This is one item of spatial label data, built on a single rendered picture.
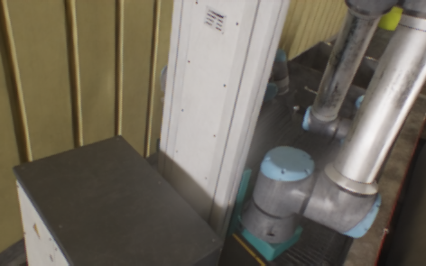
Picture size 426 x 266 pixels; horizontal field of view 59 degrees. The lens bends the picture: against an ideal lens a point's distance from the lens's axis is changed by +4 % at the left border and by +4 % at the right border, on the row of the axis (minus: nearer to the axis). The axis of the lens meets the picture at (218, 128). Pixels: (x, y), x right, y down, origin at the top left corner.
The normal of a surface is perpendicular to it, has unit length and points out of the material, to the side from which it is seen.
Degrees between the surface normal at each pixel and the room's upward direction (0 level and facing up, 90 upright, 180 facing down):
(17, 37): 90
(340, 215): 80
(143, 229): 0
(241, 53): 90
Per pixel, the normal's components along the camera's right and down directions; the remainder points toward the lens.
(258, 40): -0.73, 0.26
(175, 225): 0.17, -0.82
